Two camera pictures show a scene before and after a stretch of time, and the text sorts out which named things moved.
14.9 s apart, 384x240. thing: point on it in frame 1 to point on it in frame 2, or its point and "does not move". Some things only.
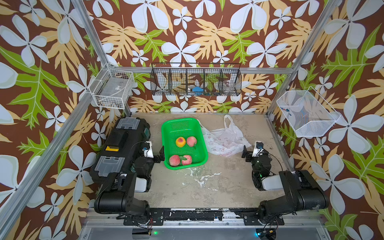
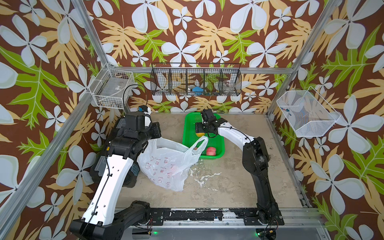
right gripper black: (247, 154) to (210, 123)
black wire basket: (195, 79) does not move
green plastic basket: (184, 144) to (214, 148)
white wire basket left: (112, 88) does not move
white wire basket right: (309, 115) does not move
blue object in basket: (197, 89) does not move
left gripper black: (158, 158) to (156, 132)
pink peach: (188, 161) to (211, 151)
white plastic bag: (225, 141) to (166, 163)
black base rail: (250, 216) does not move
